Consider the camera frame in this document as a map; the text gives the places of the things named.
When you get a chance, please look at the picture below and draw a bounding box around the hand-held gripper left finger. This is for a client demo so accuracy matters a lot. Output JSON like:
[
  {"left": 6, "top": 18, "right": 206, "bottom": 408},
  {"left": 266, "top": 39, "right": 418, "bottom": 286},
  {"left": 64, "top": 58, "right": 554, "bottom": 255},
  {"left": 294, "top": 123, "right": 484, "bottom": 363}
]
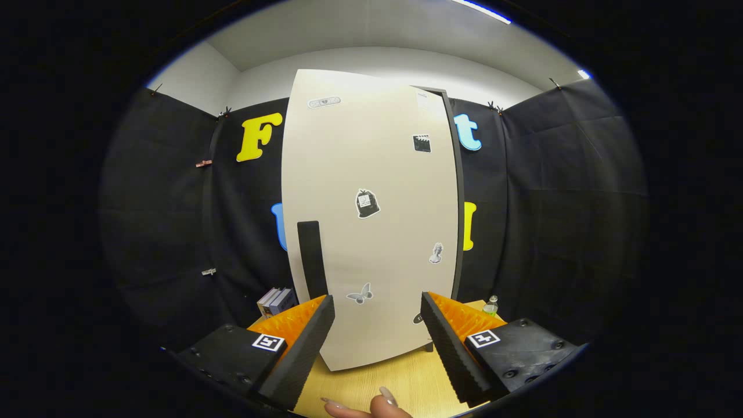
[{"left": 174, "top": 294, "right": 336, "bottom": 412}]

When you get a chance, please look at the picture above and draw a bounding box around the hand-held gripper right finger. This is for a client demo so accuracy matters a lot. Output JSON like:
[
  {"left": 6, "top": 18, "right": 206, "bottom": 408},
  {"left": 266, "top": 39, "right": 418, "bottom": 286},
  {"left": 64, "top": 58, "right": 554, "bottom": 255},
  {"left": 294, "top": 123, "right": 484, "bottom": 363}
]
[{"left": 421, "top": 291, "right": 584, "bottom": 408}]

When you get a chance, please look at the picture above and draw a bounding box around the black door handle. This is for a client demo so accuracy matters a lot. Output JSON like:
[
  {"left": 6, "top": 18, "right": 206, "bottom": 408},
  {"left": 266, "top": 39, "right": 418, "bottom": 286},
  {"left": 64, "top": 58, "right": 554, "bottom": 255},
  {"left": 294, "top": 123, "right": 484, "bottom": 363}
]
[{"left": 297, "top": 221, "right": 329, "bottom": 302}]

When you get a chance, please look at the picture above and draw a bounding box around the grey shoe cabinet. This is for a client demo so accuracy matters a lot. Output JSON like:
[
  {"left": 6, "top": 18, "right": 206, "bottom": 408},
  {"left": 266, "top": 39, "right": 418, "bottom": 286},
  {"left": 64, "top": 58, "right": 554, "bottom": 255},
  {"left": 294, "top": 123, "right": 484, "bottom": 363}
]
[{"left": 415, "top": 86, "right": 466, "bottom": 353}]

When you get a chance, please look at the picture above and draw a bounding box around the beige shoe cabinet door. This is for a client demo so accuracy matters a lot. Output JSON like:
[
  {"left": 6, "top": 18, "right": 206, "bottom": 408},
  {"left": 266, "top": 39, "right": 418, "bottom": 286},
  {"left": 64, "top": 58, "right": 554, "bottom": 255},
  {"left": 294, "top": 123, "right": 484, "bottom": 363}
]
[{"left": 282, "top": 69, "right": 459, "bottom": 372}]

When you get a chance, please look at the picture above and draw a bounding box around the blue book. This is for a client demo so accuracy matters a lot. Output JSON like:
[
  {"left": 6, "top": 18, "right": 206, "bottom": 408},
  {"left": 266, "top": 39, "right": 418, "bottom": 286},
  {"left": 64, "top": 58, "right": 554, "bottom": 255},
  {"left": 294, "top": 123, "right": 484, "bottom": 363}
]
[{"left": 272, "top": 288, "right": 298, "bottom": 314}]

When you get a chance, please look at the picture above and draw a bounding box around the cream book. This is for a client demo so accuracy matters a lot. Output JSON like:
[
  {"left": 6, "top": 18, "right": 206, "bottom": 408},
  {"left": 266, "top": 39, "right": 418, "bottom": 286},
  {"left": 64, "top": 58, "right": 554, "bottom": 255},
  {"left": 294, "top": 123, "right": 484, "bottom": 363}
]
[{"left": 257, "top": 287, "right": 279, "bottom": 318}]

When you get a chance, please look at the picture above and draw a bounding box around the black backdrop cloth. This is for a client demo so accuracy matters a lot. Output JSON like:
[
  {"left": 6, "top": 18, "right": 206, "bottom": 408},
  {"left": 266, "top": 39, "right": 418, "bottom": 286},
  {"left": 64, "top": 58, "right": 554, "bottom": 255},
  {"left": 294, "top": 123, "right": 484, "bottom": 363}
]
[{"left": 99, "top": 78, "right": 648, "bottom": 349}]

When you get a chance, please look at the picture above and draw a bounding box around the long ceiling light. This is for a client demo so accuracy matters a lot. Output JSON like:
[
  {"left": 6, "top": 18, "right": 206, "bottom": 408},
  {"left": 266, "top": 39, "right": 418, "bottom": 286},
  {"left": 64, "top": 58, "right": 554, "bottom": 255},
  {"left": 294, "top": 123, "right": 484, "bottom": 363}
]
[{"left": 450, "top": 0, "right": 513, "bottom": 25}]

